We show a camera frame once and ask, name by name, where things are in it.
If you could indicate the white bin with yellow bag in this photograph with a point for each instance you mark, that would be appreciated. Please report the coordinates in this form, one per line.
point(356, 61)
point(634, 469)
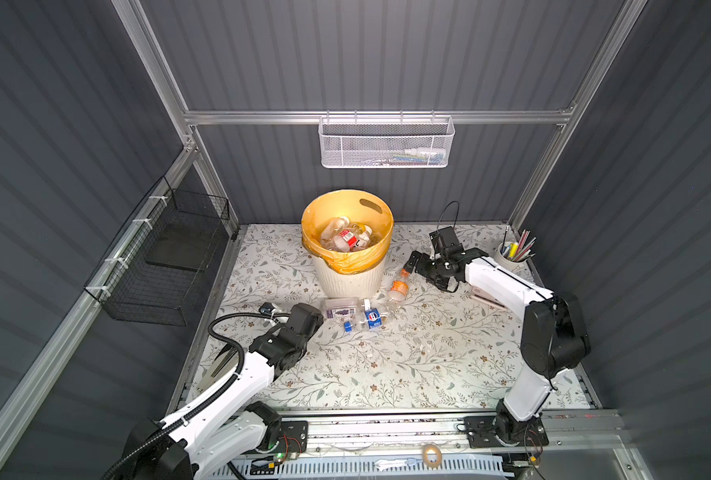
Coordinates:
point(353, 274)

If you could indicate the purple grape label bottle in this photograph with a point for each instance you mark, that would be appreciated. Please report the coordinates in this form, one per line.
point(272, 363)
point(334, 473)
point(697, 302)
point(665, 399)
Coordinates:
point(340, 309)

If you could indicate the black wire side basket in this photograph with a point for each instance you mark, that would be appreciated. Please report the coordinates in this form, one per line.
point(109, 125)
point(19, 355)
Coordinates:
point(166, 261)

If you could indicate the pepsi blue label bottle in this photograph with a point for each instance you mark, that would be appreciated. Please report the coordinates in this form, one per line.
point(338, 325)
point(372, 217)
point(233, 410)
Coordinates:
point(372, 314)

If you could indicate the green lime label bottle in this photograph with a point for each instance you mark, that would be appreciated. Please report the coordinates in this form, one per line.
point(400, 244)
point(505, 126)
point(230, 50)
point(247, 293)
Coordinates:
point(331, 230)

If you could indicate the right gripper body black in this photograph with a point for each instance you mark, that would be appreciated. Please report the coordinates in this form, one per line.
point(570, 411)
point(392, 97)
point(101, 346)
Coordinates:
point(428, 268)

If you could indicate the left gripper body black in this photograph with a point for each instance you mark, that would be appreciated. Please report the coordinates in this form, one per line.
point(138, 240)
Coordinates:
point(301, 351)

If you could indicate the tape roll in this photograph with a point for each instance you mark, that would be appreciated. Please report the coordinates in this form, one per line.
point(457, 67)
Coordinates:
point(432, 456)

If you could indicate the white pen holder cup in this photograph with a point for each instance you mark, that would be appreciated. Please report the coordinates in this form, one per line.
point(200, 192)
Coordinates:
point(513, 254)

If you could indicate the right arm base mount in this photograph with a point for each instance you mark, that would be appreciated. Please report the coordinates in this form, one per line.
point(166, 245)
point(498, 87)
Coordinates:
point(492, 431)

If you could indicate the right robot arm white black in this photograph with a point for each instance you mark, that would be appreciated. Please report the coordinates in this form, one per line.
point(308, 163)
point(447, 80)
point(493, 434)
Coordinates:
point(554, 336)

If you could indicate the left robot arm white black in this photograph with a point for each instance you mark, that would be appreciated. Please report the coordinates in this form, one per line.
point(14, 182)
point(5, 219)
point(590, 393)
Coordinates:
point(223, 422)

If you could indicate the orange cap clear bottle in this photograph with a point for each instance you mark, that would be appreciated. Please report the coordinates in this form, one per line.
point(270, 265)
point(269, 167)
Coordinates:
point(399, 288)

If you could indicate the white spray bottle in basket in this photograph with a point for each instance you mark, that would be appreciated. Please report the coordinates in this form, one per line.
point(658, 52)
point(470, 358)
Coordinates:
point(427, 154)

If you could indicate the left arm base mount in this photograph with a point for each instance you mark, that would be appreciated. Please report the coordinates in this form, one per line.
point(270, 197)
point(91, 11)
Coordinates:
point(291, 437)

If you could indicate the white wire wall basket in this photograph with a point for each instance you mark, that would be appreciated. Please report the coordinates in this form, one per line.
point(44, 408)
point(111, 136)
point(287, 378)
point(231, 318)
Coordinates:
point(379, 141)

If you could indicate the red label yellow cap bottle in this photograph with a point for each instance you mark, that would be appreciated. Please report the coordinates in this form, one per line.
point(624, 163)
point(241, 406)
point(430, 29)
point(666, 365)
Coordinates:
point(353, 239)

